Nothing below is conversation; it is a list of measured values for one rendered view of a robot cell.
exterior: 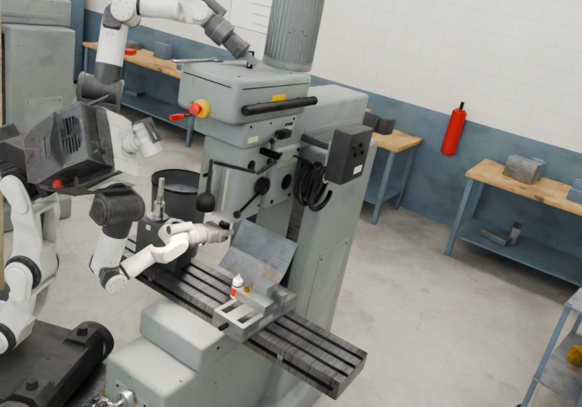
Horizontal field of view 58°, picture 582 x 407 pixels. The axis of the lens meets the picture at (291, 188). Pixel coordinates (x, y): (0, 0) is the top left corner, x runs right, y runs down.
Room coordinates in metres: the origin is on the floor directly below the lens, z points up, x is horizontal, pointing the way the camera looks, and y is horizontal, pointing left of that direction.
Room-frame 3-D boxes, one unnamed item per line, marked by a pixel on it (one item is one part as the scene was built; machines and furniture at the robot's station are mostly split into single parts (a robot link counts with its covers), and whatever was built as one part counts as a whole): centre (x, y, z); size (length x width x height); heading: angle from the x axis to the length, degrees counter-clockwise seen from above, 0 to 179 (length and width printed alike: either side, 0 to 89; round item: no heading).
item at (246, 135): (1.96, 0.21, 1.68); 0.34 x 0.24 x 0.10; 151
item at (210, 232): (1.86, 0.30, 1.23); 0.13 x 0.12 x 0.10; 46
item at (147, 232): (2.06, 0.50, 1.05); 0.22 x 0.12 x 0.20; 69
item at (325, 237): (2.46, -0.07, 0.78); 0.50 x 0.47 x 1.56; 151
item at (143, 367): (1.90, 0.25, 0.45); 0.81 x 0.32 x 0.60; 151
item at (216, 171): (1.82, 0.29, 1.44); 0.04 x 0.04 x 0.21; 61
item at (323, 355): (1.89, 0.18, 0.91); 1.24 x 0.23 x 0.08; 61
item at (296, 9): (2.14, 0.11, 2.05); 0.20 x 0.20 x 0.32
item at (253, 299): (1.76, 0.05, 1.04); 0.15 x 0.06 x 0.04; 58
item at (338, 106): (2.36, -0.01, 1.66); 0.80 x 0.23 x 0.20; 151
